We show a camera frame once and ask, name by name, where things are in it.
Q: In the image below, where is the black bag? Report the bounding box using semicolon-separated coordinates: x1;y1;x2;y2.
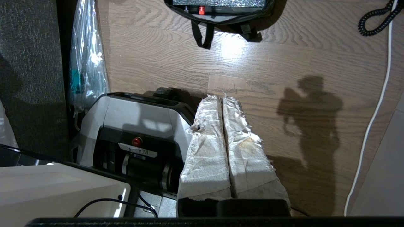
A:
164;0;280;49

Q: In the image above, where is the grey fabric partition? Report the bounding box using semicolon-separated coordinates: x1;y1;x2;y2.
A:
0;0;70;161

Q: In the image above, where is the black coiled cable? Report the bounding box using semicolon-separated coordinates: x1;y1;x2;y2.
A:
358;0;404;37

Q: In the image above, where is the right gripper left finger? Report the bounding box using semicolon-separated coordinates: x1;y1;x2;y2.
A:
177;95;233;217

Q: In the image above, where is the white boxy shell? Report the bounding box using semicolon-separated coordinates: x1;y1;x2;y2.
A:
0;162;131;218

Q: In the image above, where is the white cable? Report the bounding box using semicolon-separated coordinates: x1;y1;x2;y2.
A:
344;0;399;217

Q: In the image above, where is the clear plastic wrap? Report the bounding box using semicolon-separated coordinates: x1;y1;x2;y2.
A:
69;0;110;111

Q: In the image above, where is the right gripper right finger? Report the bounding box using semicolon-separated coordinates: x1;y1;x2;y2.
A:
221;93;291;217

